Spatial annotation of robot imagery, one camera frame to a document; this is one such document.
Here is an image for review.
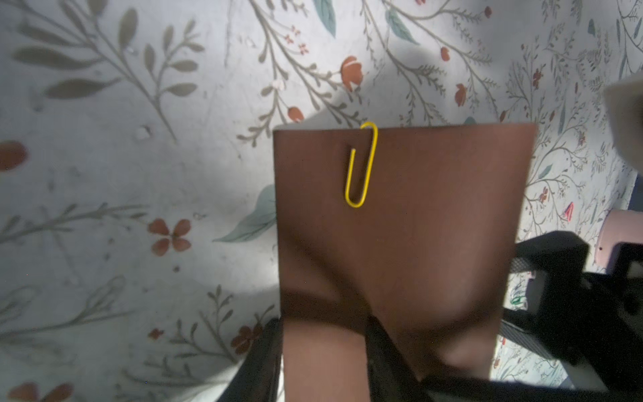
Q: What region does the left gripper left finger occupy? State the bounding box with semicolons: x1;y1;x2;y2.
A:
218;318;283;402

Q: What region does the brown paper sheet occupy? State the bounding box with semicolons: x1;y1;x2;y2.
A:
274;123;539;401

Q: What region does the yellow paperclip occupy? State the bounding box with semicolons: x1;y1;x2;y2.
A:
343;121;380;209

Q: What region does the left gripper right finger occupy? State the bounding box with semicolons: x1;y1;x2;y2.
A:
365;316;432;402

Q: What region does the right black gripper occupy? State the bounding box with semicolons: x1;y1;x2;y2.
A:
421;231;642;401

